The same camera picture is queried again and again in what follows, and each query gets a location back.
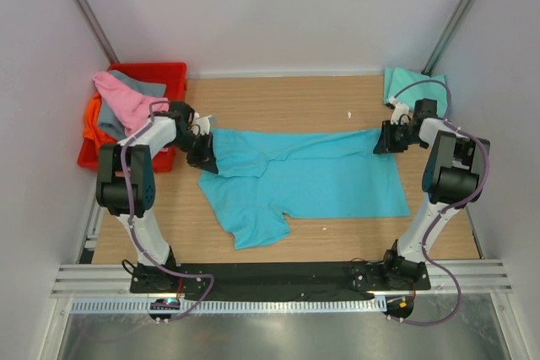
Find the bright blue t shirt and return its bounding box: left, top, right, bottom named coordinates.
left=198, top=129, right=410, bottom=250

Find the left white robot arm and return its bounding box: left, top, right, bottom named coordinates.
left=96, top=101, right=218, bottom=277

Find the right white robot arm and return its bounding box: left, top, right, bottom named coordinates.
left=373, top=99, right=490, bottom=288

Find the folded teal t shirt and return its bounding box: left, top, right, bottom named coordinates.
left=383, top=67, right=448, bottom=118

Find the pink t shirt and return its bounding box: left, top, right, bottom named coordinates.
left=93, top=72, right=169, bottom=136

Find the red plastic bin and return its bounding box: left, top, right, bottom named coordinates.
left=77, top=62, right=186, bottom=173

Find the grey t shirt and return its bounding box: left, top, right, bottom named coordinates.
left=98, top=70, right=166, bottom=140

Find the orange t shirt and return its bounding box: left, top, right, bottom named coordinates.
left=83, top=93, right=117, bottom=155

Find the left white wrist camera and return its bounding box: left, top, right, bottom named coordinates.
left=190, top=112, right=214, bottom=136

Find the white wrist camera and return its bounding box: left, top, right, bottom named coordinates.
left=190, top=112, right=214, bottom=136
left=387, top=97, right=409, bottom=125

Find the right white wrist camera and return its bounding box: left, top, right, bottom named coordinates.
left=387, top=97, right=409, bottom=125

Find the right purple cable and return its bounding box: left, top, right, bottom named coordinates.
left=386, top=79, right=493, bottom=327

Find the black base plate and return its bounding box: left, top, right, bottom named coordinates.
left=130, top=261, right=431, bottom=302

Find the white slotted cable duct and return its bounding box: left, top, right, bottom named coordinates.
left=70, top=296, right=386, bottom=316

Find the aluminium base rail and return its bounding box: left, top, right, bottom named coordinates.
left=51, top=264, right=132, bottom=298

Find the right aluminium frame post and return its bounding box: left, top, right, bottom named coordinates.
left=421, top=0, right=476, bottom=76

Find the aluminium frame post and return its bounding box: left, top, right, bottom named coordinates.
left=421, top=0, right=476, bottom=76
left=73, top=0, right=119, bottom=64

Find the left aluminium frame post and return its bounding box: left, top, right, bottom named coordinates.
left=73, top=0, right=119, bottom=64

